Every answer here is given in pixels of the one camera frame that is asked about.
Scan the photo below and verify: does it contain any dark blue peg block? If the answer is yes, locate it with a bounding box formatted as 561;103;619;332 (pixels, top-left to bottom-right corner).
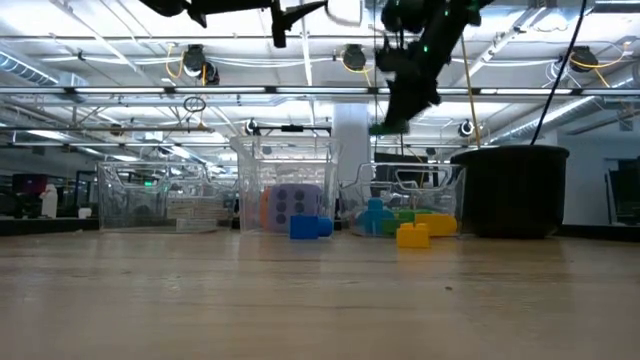
289;214;335;241

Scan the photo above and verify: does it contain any white background bottle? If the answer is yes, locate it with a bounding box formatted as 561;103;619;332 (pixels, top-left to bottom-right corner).
40;183;59;219

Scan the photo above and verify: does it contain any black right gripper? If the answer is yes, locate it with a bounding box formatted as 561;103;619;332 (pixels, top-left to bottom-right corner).
374;0;481;133

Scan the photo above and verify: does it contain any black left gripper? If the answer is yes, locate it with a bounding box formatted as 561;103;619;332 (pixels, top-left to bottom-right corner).
189;0;329;49

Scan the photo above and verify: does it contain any tall clear plastic bin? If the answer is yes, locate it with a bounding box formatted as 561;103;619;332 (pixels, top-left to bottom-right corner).
229;134;341;234

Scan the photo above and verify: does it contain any shallow clear plastic bin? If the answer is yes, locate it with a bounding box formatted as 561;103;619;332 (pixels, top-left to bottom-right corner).
97;160;237;234
338;162;467;238

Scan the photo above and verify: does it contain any yellow cable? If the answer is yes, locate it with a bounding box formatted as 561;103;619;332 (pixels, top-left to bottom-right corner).
459;34;482;149

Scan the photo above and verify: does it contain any purple foam die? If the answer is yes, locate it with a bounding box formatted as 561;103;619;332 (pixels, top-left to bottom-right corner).
267;183;324;234

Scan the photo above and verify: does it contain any large light blue peg block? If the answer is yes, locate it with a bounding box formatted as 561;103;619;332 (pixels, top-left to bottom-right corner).
356;198;397;236

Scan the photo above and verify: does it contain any dark background monitor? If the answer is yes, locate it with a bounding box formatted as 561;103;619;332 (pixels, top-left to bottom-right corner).
12;173;49;197

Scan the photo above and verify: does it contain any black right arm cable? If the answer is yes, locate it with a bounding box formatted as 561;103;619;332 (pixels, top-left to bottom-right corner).
529;0;589;146

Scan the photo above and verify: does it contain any orange foam die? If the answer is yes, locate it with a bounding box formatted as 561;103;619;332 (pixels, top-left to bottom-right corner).
258;187;274;231

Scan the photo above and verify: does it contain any black bucket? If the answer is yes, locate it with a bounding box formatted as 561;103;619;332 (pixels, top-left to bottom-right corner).
449;144;571;240

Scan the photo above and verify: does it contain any white pillar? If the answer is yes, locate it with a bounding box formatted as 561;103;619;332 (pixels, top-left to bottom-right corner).
332;102;374;186

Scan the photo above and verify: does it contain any yellow brick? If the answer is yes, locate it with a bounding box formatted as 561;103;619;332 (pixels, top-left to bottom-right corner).
396;222;432;250

